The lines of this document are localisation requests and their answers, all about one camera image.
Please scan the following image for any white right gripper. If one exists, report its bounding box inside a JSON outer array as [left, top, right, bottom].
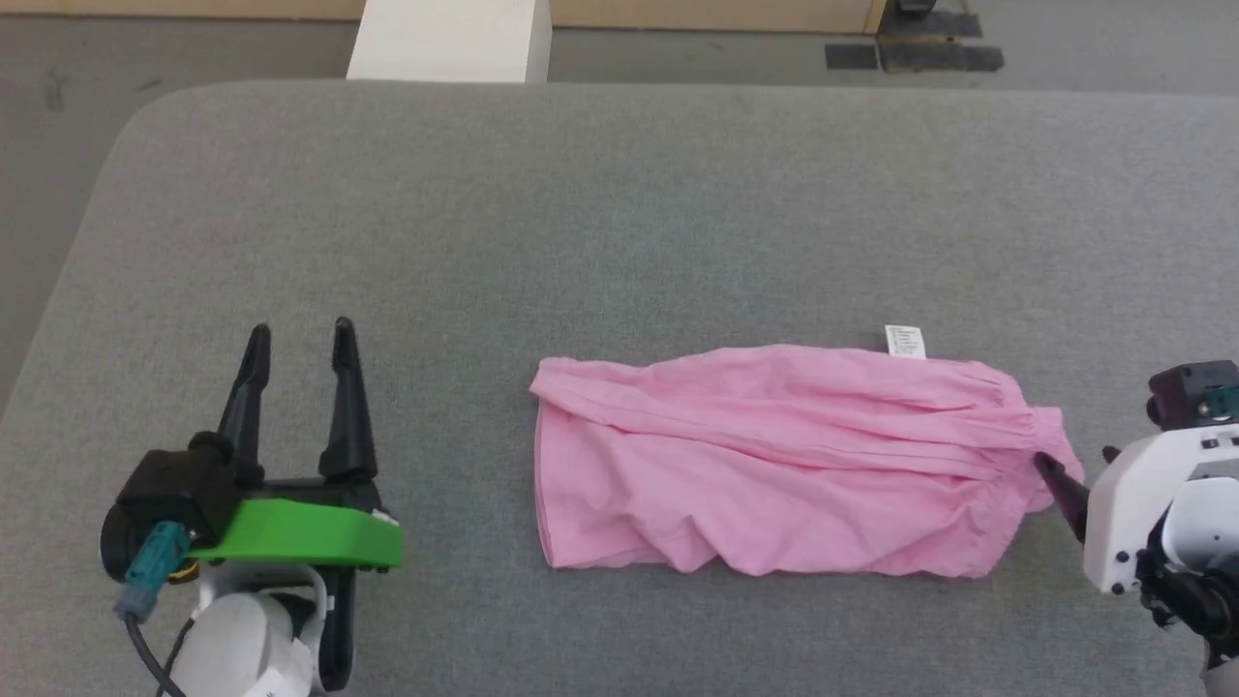
[[1033, 423, 1239, 594]]

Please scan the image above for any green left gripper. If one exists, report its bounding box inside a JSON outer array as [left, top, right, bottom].
[[188, 317, 404, 572]]

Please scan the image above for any pink cloth garment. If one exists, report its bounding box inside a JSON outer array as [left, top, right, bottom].
[[529, 325, 1086, 580]]

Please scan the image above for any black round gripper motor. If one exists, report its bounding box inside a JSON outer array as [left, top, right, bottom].
[[99, 499, 146, 584]]

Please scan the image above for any grey fabric sofa cushion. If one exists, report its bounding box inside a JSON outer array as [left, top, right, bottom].
[[0, 79, 1239, 697]]

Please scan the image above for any white box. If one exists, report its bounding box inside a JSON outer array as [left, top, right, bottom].
[[346, 0, 553, 84]]

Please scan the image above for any large black floor mat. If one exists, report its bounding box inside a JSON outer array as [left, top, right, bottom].
[[877, 10, 1006, 74]]

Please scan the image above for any lemon print wood-framed screen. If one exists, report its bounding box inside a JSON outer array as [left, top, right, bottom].
[[0, 0, 889, 36]]

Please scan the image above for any black cable with teal plug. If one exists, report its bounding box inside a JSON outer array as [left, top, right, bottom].
[[114, 521, 195, 697]]

